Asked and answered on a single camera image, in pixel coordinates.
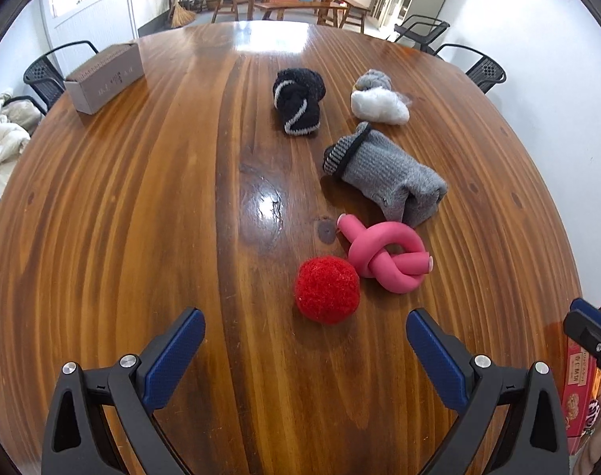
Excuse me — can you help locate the white padded jacket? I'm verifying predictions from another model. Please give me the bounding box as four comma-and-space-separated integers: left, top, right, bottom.
0, 93, 45, 186

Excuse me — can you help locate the small wooden bench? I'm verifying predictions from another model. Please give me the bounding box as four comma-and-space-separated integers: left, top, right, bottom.
334, 0, 371, 34

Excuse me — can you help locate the straw broom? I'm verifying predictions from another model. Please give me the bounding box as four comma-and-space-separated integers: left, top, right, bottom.
169, 0, 198, 29

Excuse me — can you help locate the grey cardboard box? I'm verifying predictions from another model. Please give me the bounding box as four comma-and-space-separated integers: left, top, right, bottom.
63, 43, 146, 115

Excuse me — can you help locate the pink knotted foam tube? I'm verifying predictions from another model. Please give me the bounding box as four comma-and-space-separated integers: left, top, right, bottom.
337, 213, 434, 295

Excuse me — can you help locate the light grey and white sock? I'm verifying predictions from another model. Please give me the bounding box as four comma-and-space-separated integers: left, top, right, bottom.
350, 70, 411, 124

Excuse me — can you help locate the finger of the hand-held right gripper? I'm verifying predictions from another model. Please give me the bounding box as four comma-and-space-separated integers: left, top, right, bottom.
563, 298, 601, 374

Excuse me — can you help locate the grey sock with striped cuff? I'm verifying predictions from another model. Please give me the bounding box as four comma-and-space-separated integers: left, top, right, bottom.
322, 122, 449, 228

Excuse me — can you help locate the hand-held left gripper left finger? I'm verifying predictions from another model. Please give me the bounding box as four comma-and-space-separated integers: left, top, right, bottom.
40, 307, 206, 475

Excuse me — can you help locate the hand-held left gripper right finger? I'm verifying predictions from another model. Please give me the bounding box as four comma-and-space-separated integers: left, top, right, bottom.
406, 308, 571, 475

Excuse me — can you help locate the white door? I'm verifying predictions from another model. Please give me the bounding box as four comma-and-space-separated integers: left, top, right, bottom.
40, 0, 139, 77

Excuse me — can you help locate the pink leopard print scrunchie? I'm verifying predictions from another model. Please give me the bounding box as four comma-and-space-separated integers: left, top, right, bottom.
584, 398, 601, 437

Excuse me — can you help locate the black metal armchair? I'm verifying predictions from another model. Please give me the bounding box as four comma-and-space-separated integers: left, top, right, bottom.
23, 40, 101, 116
434, 43, 508, 95
394, 14, 451, 53

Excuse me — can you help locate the pink rectangular tin container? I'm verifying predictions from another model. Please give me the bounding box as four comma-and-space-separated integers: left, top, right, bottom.
560, 335, 601, 456

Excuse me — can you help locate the black sock with white stripes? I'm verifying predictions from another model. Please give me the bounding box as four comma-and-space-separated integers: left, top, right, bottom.
273, 68, 327, 137

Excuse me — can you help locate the red pompom ball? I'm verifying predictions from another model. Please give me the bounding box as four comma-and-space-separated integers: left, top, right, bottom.
294, 256, 361, 325

